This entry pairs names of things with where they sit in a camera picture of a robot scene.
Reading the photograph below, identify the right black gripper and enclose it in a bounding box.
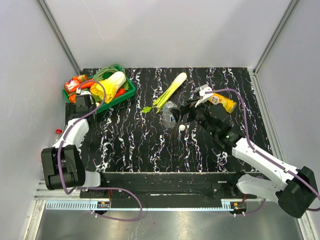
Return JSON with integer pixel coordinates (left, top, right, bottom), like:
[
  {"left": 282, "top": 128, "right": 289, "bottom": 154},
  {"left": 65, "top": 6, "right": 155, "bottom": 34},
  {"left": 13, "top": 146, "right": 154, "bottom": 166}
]
[{"left": 169, "top": 96, "right": 218, "bottom": 137}]

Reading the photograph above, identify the clear bottle blue cap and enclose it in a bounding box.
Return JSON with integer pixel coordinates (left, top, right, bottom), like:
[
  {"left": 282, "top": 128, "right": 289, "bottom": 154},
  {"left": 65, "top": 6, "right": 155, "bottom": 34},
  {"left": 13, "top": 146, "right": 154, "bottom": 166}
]
[{"left": 162, "top": 101, "right": 177, "bottom": 129}]

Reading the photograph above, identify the blue white bottle cap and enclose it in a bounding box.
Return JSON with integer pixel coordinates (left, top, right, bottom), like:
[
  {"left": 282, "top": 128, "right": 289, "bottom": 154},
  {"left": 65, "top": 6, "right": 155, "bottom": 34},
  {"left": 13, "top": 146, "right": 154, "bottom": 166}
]
[{"left": 178, "top": 124, "right": 186, "bottom": 132}]

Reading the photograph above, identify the orange juice bottle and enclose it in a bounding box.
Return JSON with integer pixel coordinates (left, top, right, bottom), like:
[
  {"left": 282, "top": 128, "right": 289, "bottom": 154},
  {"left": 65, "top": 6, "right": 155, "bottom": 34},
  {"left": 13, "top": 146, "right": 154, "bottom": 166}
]
[{"left": 209, "top": 93, "right": 237, "bottom": 114}]

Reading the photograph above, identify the water bottle red cap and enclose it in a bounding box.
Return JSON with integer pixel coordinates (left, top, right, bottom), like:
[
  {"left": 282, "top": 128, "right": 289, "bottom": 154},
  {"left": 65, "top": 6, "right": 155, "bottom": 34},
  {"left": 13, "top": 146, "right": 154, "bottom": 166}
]
[{"left": 47, "top": 129, "right": 63, "bottom": 148}]

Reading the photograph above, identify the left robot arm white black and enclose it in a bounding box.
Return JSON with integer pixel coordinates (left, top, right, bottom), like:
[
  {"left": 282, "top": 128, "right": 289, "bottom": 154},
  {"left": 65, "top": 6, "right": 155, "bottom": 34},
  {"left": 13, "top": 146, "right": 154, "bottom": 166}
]
[{"left": 41, "top": 91, "right": 109, "bottom": 198}]

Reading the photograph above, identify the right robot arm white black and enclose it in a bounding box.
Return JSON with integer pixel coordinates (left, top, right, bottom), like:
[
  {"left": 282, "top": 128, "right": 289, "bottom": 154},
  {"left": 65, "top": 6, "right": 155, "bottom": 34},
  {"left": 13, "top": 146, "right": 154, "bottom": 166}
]
[{"left": 170, "top": 100, "right": 319, "bottom": 219}]

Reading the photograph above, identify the toy green onion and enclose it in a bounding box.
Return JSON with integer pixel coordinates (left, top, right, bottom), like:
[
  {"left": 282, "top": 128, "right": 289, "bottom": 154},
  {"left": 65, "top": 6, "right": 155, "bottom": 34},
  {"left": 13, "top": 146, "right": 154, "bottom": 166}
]
[{"left": 141, "top": 72, "right": 187, "bottom": 113}]

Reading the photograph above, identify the black marble mat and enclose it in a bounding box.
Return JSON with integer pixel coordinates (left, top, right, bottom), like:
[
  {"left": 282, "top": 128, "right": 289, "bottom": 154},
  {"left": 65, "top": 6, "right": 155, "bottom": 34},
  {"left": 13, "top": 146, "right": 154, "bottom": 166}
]
[{"left": 79, "top": 67, "right": 271, "bottom": 173}]

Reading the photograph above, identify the green plastic basket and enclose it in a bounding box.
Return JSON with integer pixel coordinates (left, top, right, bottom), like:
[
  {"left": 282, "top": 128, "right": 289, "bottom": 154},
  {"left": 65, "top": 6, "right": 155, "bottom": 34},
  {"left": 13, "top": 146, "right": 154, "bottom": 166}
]
[{"left": 62, "top": 76, "right": 136, "bottom": 114}]

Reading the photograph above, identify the small orange carrot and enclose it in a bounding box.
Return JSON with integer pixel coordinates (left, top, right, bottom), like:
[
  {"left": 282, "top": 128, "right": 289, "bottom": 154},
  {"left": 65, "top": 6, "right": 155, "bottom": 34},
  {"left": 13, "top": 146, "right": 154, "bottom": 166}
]
[{"left": 114, "top": 88, "right": 126, "bottom": 99}]

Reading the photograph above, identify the toy napa cabbage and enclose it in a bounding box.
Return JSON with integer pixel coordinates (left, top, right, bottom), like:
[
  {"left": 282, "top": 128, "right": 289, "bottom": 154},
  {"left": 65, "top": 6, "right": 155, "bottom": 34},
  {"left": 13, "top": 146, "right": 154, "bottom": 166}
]
[{"left": 90, "top": 71, "right": 126, "bottom": 104}]

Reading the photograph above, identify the green beans bundle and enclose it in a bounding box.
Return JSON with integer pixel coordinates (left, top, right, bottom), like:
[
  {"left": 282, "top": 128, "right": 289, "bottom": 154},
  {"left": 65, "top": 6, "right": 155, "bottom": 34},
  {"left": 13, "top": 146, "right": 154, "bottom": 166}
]
[{"left": 91, "top": 64, "right": 125, "bottom": 81}]

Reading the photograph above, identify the long orange carrot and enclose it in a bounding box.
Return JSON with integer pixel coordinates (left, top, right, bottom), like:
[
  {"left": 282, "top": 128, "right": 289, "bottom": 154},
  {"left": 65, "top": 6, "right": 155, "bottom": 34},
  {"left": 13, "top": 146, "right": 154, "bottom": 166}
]
[{"left": 69, "top": 80, "right": 95, "bottom": 93}]

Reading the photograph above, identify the orange tomato piece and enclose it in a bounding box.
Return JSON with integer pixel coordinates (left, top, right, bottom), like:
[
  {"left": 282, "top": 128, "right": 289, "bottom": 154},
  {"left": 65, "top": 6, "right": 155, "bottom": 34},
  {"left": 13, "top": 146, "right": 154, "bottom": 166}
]
[{"left": 68, "top": 93, "right": 76, "bottom": 104}]

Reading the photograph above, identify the red snack packet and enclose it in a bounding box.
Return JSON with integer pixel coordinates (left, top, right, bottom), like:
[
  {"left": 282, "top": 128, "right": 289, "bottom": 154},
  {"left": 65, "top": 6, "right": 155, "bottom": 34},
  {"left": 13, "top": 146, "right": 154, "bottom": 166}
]
[{"left": 64, "top": 74, "right": 89, "bottom": 94}]

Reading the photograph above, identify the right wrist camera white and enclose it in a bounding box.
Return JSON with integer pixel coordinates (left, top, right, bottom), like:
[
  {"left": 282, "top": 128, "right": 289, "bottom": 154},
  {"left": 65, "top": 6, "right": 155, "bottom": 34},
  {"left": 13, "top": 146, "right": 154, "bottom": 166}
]
[{"left": 195, "top": 84, "right": 213, "bottom": 107}]

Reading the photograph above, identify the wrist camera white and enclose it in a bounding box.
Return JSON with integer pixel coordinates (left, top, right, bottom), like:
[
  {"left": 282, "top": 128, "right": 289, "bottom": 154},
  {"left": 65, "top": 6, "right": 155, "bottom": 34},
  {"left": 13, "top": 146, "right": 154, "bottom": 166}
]
[
  {"left": 75, "top": 88, "right": 92, "bottom": 96},
  {"left": 195, "top": 84, "right": 213, "bottom": 107}
]

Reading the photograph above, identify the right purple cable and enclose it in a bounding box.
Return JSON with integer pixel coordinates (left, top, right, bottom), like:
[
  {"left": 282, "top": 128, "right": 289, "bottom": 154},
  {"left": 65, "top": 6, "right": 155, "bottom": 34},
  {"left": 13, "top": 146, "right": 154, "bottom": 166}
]
[{"left": 204, "top": 88, "right": 320, "bottom": 217}]

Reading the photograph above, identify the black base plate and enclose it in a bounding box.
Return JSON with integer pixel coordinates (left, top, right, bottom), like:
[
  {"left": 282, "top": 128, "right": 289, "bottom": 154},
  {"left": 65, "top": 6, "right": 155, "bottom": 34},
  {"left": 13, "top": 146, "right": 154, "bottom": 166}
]
[{"left": 79, "top": 171, "right": 258, "bottom": 201}]

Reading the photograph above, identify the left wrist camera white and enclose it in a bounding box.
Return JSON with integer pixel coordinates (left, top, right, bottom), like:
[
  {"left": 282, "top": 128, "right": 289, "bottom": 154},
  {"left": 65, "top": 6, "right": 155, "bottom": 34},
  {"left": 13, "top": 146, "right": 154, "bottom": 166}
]
[{"left": 75, "top": 88, "right": 92, "bottom": 96}]

